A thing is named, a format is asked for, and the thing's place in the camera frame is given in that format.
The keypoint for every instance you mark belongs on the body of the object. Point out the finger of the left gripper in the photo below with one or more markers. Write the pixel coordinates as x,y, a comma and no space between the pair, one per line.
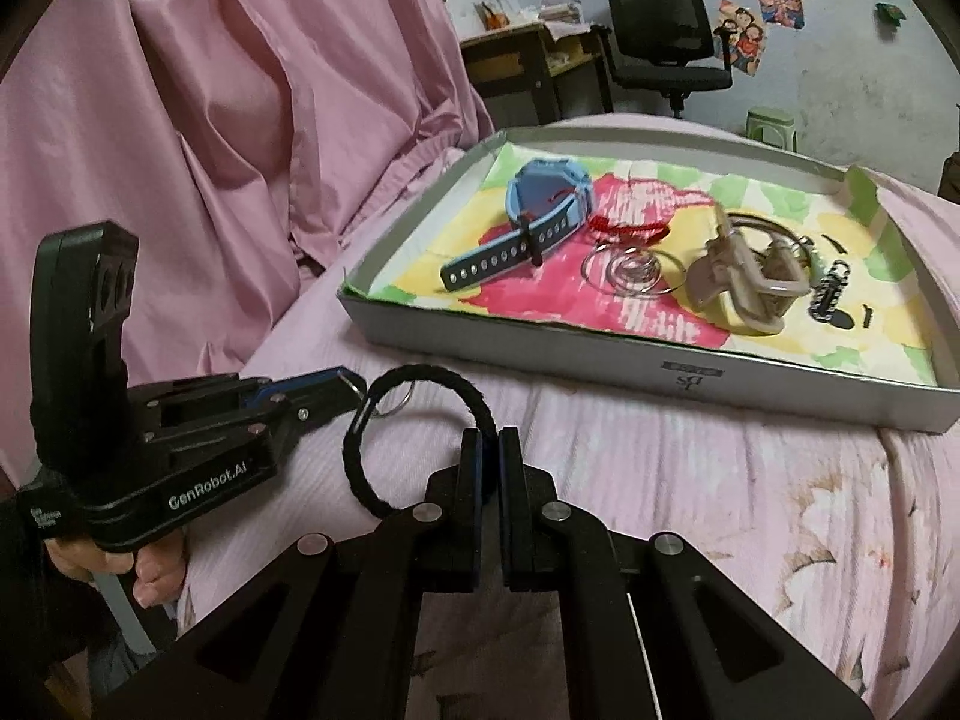
314,398

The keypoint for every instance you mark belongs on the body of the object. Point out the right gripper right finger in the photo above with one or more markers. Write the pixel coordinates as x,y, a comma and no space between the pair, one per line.
651,628

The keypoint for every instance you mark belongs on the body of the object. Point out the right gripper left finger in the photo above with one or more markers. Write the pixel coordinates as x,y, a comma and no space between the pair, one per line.
328,629

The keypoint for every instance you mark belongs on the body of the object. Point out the blue smart watch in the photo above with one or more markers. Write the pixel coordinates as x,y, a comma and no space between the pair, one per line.
547,202

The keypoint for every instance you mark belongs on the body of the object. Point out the beige smart watch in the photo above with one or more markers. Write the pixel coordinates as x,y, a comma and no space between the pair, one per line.
761,266

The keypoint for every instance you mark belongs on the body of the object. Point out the person's left hand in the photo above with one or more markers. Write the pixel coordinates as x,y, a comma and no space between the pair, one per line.
159,568

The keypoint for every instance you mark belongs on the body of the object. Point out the pink curtain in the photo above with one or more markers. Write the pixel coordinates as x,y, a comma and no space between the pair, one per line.
244,142

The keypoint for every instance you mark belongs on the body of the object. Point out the shallow cardboard tray box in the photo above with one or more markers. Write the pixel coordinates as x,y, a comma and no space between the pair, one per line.
875,341

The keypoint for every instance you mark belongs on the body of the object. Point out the wooden desk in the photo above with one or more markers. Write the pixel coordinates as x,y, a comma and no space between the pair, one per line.
530,59

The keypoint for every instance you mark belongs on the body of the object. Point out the black office chair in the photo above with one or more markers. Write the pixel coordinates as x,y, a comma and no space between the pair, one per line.
667,47

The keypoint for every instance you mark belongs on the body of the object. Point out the green plastic stool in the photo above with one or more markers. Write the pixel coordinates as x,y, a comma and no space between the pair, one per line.
772,127

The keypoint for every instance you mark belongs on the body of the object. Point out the cartoon family poster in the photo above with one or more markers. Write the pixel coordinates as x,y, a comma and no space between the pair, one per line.
746,36

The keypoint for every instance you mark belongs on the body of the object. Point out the green hanging ornament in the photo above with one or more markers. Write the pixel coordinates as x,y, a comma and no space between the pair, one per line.
890,13

